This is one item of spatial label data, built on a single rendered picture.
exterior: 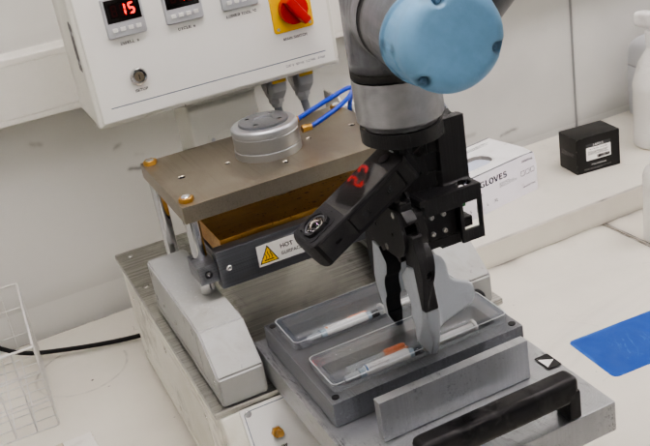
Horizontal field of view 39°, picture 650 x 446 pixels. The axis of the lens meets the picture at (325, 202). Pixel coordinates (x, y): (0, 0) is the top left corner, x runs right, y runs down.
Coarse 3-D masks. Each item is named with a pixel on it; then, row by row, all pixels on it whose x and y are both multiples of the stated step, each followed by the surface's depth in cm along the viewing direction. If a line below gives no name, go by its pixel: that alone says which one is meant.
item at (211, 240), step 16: (336, 176) 109; (288, 192) 107; (304, 192) 106; (320, 192) 105; (240, 208) 105; (256, 208) 104; (272, 208) 103; (288, 208) 103; (304, 208) 102; (208, 224) 102; (224, 224) 101; (240, 224) 101; (256, 224) 100; (272, 224) 100; (208, 240) 103; (224, 240) 98
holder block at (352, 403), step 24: (408, 312) 90; (360, 336) 88; (480, 336) 84; (504, 336) 84; (288, 360) 87; (432, 360) 82; (456, 360) 83; (312, 384) 82; (360, 384) 80; (384, 384) 80; (336, 408) 78; (360, 408) 80
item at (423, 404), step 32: (512, 352) 79; (544, 352) 84; (288, 384) 86; (416, 384) 76; (448, 384) 77; (480, 384) 79; (512, 384) 80; (320, 416) 81; (384, 416) 75; (416, 416) 77; (448, 416) 78; (544, 416) 76; (608, 416) 77
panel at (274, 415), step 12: (276, 396) 93; (252, 408) 92; (264, 408) 92; (276, 408) 93; (288, 408) 93; (252, 420) 92; (264, 420) 92; (276, 420) 93; (288, 420) 93; (300, 420) 93; (252, 432) 92; (264, 432) 92; (276, 432) 91; (288, 432) 93; (300, 432) 93; (252, 444) 92; (264, 444) 92; (276, 444) 92; (288, 444) 93; (300, 444) 93; (312, 444) 93
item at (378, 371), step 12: (504, 312) 85; (480, 324) 84; (492, 324) 85; (456, 336) 83; (468, 336) 84; (396, 360) 81; (408, 360) 82; (372, 372) 80; (384, 372) 81; (336, 384) 79; (348, 384) 80
